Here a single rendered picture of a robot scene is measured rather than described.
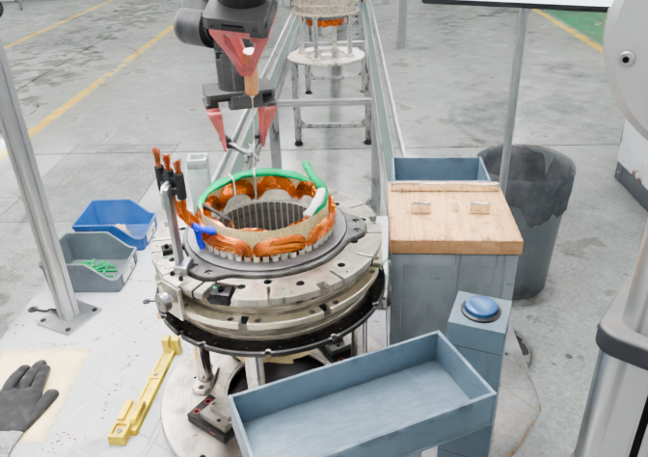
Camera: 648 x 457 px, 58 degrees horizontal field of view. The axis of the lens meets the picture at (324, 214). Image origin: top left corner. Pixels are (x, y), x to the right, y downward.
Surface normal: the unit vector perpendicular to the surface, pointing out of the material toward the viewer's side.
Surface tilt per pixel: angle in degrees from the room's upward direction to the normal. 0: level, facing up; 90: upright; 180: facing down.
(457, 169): 90
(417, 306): 90
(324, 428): 0
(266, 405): 90
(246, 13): 22
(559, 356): 0
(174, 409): 0
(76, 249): 87
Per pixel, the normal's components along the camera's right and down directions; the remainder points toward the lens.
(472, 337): -0.37, 0.45
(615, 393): -0.63, 0.39
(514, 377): -0.04, -0.88
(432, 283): -0.07, 0.48
